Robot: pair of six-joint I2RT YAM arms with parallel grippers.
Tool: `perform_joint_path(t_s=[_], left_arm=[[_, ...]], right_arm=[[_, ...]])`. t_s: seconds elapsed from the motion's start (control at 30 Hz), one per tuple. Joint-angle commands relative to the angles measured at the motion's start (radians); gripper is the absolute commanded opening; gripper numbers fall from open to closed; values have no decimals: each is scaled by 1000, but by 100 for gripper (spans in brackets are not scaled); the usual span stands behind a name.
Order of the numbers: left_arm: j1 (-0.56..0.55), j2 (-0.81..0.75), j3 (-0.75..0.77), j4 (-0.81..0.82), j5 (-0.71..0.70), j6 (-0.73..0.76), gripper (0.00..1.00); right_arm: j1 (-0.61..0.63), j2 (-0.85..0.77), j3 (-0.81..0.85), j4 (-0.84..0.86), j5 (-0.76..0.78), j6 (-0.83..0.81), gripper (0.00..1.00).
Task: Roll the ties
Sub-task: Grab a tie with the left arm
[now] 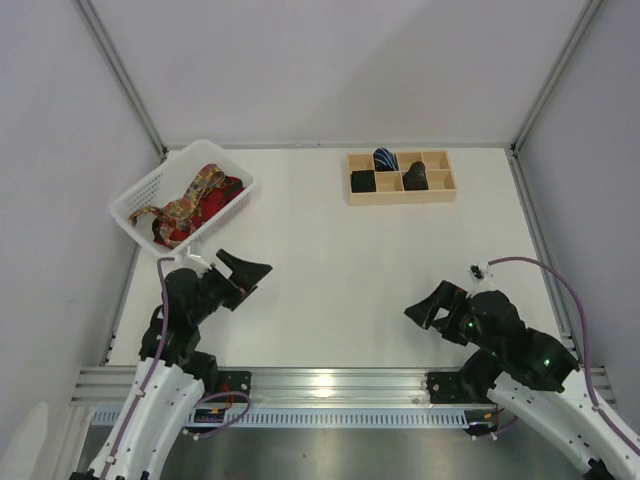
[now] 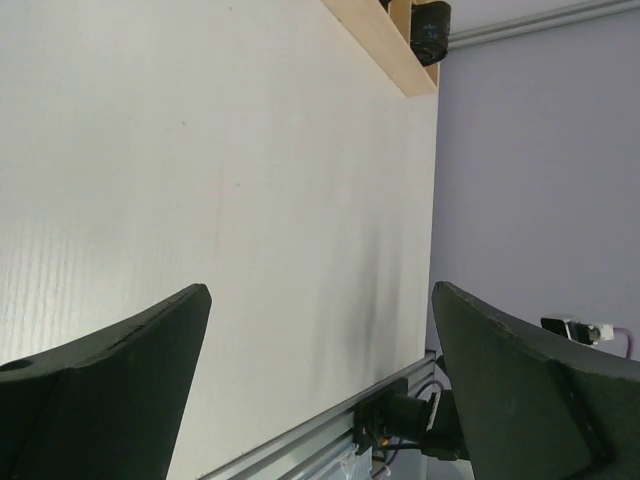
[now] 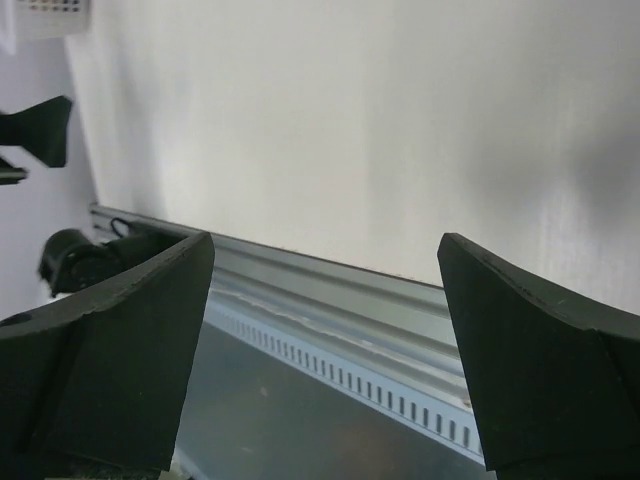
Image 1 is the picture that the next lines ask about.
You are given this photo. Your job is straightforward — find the colourful patterned tie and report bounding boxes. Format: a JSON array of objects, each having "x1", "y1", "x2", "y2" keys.
[{"x1": 129, "y1": 164, "x2": 226, "y2": 229}]

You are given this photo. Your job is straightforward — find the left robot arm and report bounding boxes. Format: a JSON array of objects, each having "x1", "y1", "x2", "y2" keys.
[{"x1": 70, "y1": 249, "x2": 273, "y2": 479}]

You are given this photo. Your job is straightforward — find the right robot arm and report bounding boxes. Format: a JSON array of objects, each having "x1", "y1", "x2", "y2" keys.
[{"x1": 404, "y1": 280, "x2": 639, "y2": 479}]

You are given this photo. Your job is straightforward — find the red tie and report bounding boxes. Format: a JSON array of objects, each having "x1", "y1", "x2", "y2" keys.
[{"x1": 152, "y1": 176, "x2": 245, "y2": 249}]

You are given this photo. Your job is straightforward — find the white plastic basket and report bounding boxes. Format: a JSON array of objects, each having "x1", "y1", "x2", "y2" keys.
[{"x1": 110, "y1": 140, "x2": 256, "y2": 257}]

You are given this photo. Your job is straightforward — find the wooden compartment box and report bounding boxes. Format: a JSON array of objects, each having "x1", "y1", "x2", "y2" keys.
[{"x1": 346, "y1": 150, "x2": 457, "y2": 206}]

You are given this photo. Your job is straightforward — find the rolled dark brown tie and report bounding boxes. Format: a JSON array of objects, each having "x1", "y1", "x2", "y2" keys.
[{"x1": 402, "y1": 161, "x2": 429, "y2": 191}]

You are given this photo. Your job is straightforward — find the rolled black tie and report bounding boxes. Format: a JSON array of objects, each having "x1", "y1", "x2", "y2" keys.
[{"x1": 350, "y1": 170, "x2": 376, "y2": 193}]

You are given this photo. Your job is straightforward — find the rolled blue striped tie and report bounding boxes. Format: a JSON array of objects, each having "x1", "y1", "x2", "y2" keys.
[{"x1": 373, "y1": 148, "x2": 399, "y2": 172}]

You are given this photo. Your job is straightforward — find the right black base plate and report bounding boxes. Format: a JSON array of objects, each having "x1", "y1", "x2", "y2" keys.
[{"x1": 425, "y1": 371, "x2": 475, "y2": 404}]

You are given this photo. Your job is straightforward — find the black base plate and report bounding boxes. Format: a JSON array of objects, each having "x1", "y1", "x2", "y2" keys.
[
  {"x1": 204, "y1": 369, "x2": 252, "y2": 404},
  {"x1": 425, "y1": 371, "x2": 475, "y2": 404}
]

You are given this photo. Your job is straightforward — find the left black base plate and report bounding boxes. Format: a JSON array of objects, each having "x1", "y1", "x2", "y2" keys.
[{"x1": 204, "y1": 369, "x2": 252, "y2": 404}]

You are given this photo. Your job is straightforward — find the aluminium mounting rail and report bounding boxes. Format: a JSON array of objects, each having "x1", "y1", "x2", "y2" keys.
[{"x1": 70, "y1": 366, "x2": 616, "y2": 406}]

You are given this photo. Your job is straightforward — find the white slotted cable duct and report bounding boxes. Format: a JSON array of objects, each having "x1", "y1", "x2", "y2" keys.
[{"x1": 90, "y1": 405, "x2": 474, "y2": 429}]

